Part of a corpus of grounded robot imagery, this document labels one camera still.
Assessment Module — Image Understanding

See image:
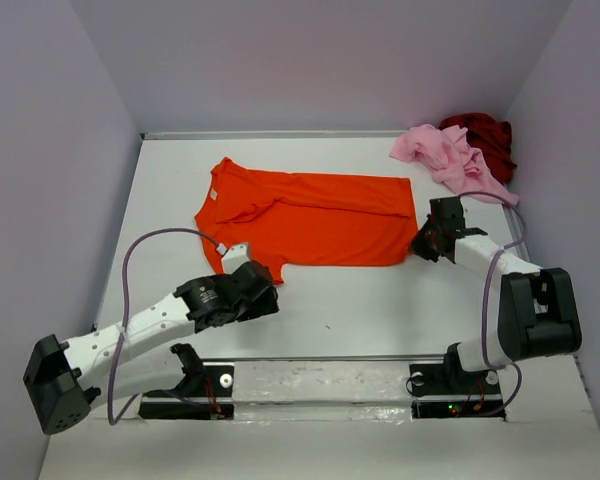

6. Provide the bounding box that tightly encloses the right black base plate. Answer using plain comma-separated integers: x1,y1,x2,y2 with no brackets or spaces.
405,363,506,420

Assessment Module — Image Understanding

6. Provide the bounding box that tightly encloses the dark red t shirt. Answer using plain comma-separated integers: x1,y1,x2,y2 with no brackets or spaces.
439,112,517,185

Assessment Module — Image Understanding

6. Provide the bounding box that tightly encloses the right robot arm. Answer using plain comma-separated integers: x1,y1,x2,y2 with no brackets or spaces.
410,196,582,396

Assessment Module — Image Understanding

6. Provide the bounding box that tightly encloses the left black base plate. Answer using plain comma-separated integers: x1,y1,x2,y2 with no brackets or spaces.
138,362,235,421

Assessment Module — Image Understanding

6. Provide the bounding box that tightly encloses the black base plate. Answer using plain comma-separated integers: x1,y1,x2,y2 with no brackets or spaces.
138,362,235,421
405,363,506,420

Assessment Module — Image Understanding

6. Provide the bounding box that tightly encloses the orange t shirt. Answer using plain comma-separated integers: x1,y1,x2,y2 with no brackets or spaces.
195,158,419,284

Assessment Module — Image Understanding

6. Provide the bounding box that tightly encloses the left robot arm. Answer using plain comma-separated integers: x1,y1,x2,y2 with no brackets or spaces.
23,261,279,435

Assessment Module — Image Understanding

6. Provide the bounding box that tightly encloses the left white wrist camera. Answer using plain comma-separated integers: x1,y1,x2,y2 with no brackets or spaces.
216,242,251,274

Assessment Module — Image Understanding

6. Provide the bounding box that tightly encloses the pink t shirt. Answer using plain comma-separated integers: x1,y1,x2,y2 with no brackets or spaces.
389,124,519,205

